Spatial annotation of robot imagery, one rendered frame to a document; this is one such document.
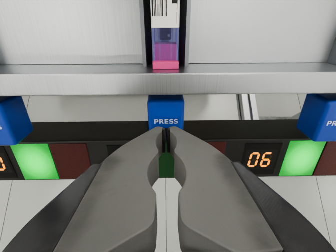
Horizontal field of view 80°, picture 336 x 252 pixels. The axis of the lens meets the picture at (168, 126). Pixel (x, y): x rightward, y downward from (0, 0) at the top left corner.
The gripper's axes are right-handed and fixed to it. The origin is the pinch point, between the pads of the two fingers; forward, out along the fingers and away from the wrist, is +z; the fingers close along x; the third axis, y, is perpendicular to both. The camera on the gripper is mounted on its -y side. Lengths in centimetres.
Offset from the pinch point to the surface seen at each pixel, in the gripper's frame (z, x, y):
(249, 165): 2.6, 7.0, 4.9
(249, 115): 37.7, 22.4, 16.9
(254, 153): 2.6, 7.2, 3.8
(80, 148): 2.6, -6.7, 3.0
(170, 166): 2.6, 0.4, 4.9
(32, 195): 46, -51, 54
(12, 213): 42, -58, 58
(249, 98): 42, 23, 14
